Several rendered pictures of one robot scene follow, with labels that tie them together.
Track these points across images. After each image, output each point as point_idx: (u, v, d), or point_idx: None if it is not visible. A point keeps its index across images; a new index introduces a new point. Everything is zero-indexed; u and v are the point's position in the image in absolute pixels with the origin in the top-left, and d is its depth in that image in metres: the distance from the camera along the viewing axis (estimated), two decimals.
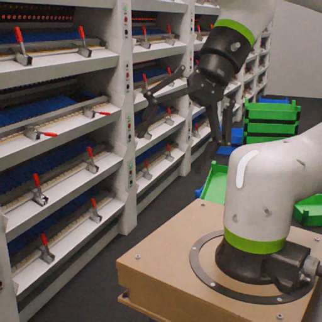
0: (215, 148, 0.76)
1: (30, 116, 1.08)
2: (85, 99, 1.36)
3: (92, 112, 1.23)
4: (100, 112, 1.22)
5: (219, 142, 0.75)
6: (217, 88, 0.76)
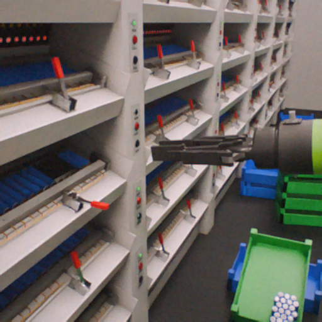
0: (178, 150, 0.70)
1: None
2: (69, 166, 0.84)
3: (79, 202, 0.72)
4: (93, 204, 0.71)
5: (184, 144, 0.70)
6: (246, 146, 0.65)
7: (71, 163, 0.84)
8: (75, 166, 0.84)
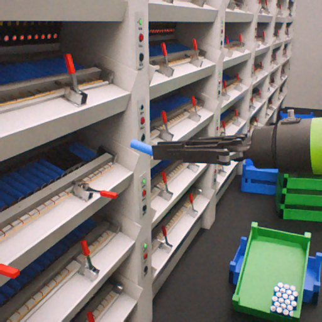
0: (178, 149, 0.71)
1: None
2: (78, 159, 0.88)
3: (89, 191, 0.76)
4: (102, 194, 0.74)
5: (185, 143, 0.70)
6: (245, 144, 0.65)
7: (80, 156, 0.88)
8: (83, 158, 0.88)
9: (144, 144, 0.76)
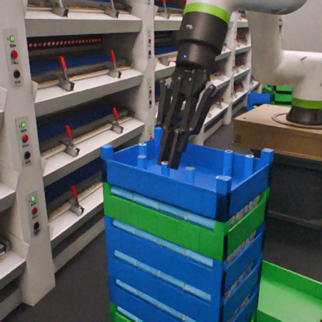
0: (168, 136, 0.76)
1: (158, 53, 1.73)
2: None
3: None
4: None
5: (175, 131, 0.76)
6: None
7: None
8: None
9: (176, 47, 1.97)
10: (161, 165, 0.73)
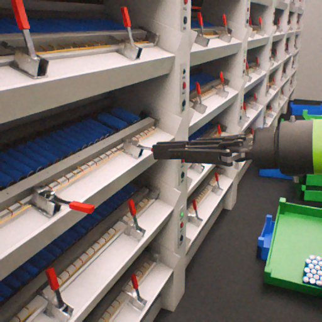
0: None
1: (41, 163, 0.61)
2: None
3: (140, 148, 0.76)
4: None
5: None
6: None
7: (124, 119, 0.88)
8: (127, 121, 0.88)
9: (115, 117, 0.86)
10: None
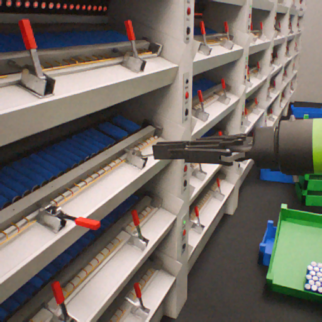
0: None
1: (45, 176, 0.62)
2: None
3: (143, 157, 0.76)
4: None
5: None
6: None
7: (125, 127, 0.89)
8: (128, 130, 0.89)
9: (116, 126, 0.86)
10: (119, 141, 0.83)
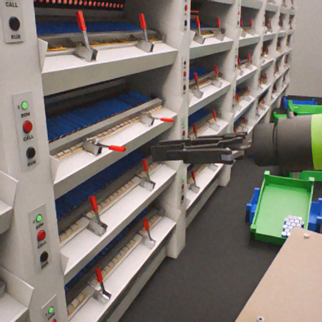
0: None
1: (85, 124, 0.88)
2: None
3: (152, 118, 1.02)
4: (162, 119, 1.01)
5: None
6: None
7: (138, 99, 1.15)
8: (141, 100, 1.14)
9: (132, 97, 1.12)
10: (134, 107, 1.09)
